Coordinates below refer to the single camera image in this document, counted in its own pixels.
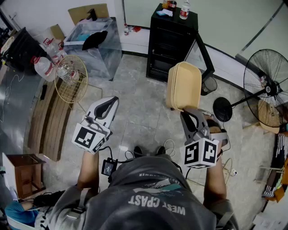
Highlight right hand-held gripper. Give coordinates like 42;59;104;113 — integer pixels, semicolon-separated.
179;109;228;169

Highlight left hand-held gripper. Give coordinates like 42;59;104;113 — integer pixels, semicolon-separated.
72;96;119;155

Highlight beige plastic container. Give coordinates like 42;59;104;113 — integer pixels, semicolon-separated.
166;61;203;112

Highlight black cabinet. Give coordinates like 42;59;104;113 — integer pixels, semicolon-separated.
1;27;48;75
145;3;216;83

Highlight person's right forearm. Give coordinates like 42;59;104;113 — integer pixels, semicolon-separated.
203;148;227;206

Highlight person's left forearm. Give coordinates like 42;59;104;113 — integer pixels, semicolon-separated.
77;150;100;191

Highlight person's right hand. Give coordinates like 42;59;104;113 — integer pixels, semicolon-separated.
207;119;226;133

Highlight black mesh waste bin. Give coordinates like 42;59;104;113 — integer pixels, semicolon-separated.
200;76;218;96

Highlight wooden slat bench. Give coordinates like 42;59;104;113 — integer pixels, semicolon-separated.
27;77;75;161

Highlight clear acrylic tank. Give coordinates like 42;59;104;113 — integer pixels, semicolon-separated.
63;17;123;81

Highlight large clear water jug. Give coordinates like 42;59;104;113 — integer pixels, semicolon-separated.
31;56;57;83
43;37;66;64

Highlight black cloth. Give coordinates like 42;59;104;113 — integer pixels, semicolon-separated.
81;30;108;51

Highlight straw hat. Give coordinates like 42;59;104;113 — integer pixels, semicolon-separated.
257;98;281;135

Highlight black standing fan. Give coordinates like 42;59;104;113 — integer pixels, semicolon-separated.
212;49;288;128

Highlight person's grey shirt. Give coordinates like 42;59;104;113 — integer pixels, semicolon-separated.
48;154;239;230

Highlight olive-brown cardboard piece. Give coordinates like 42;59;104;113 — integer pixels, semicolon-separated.
49;24;66;41

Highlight wooden stool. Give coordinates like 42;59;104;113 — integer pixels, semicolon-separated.
2;153;47;199

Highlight brown cardboard sheet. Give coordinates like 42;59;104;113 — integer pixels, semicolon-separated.
67;3;110;26

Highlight black bag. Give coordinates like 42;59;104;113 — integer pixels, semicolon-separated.
33;190;66;208

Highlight clear water bottle red label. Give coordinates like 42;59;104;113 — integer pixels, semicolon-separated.
179;0;192;20

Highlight white coiled cable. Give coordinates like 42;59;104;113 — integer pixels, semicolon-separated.
163;139;176;158

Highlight gold wire basket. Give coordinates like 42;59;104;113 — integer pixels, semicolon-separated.
54;55;89;104

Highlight black cable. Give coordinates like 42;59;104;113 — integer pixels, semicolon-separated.
105;146;135;164

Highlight small gold wire rack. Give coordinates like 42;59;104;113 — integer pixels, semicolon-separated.
221;158;234;183

